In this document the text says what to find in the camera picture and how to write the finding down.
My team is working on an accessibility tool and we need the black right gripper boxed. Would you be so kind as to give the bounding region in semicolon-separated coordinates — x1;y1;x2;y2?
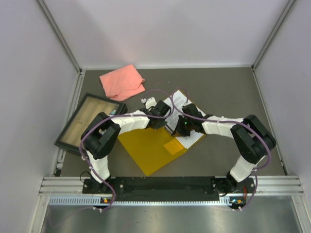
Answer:
172;115;194;137

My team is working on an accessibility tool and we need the printed paper sheet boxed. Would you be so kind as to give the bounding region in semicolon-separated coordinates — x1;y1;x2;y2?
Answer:
165;90;204;149

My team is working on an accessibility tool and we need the yellow plastic folder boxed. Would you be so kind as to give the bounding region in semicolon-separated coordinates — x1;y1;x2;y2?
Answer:
117;90;207;176

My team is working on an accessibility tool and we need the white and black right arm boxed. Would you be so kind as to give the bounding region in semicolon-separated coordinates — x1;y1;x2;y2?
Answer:
173;103;276;196

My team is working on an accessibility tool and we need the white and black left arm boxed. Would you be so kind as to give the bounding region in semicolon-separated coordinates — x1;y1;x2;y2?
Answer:
79;99;172;193

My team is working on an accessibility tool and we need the pink folded cloth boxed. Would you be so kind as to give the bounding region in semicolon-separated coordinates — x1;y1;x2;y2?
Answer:
100;65;145;101

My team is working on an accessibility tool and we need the black framed wooden tray box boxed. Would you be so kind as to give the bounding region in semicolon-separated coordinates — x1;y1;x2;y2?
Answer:
54;93;127;155

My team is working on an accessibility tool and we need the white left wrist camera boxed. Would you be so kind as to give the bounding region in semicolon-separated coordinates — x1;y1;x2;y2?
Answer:
141;97;157;109

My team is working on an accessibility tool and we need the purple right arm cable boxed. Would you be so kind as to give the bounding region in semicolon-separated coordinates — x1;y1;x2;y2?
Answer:
171;87;272;213

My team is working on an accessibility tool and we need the slotted grey cable duct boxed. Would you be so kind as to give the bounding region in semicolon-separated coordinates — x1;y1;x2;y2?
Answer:
48;196;246;206

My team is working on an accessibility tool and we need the aluminium frame rail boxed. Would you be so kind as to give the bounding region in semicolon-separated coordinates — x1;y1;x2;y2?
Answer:
39;69;86;193

